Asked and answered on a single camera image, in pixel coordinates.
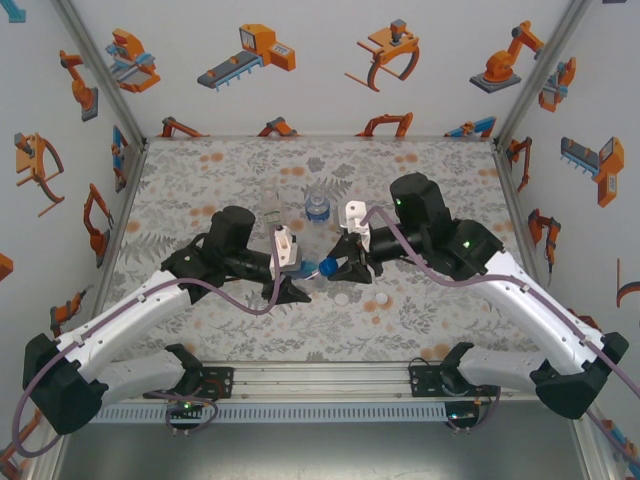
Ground small bottle blue cap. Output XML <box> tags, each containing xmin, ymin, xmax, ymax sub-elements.
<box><xmin>285</xmin><ymin>258</ymin><xmax>327</xmax><ymax>290</ymax></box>

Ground clear bottle dark blue label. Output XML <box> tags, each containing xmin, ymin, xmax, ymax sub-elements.
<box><xmin>302</xmin><ymin>189</ymin><xmax>334</xmax><ymax>236</ymax></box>

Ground floral patterned table mat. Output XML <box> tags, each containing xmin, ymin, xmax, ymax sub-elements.
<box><xmin>92</xmin><ymin>137</ymin><xmax>556</xmax><ymax>364</ymax></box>

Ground aluminium front rail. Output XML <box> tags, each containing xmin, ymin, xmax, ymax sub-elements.
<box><xmin>54</xmin><ymin>360</ymin><xmax>601</xmax><ymax>402</ymax></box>

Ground aluminium side rail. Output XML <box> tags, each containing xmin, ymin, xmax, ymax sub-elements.
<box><xmin>492</xmin><ymin>142</ymin><xmax>576</xmax><ymax>362</ymax></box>
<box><xmin>74</xmin><ymin>142</ymin><xmax>150</xmax><ymax>364</ymax></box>

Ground slotted grey cable duct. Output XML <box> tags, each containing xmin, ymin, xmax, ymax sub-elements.
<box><xmin>89</xmin><ymin>403</ymin><xmax>447</xmax><ymax>424</ymax></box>

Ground aluminium frame post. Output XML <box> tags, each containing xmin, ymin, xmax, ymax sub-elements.
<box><xmin>49</xmin><ymin>0</ymin><xmax>150</xmax><ymax>149</ymax></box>
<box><xmin>567</xmin><ymin>399</ymin><xmax>624</xmax><ymax>480</ymax></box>
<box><xmin>27</xmin><ymin>424</ymin><xmax>69</xmax><ymax>480</ymax></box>
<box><xmin>493</xmin><ymin>0</ymin><xmax>596</xmax><ymax>149</ymax></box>

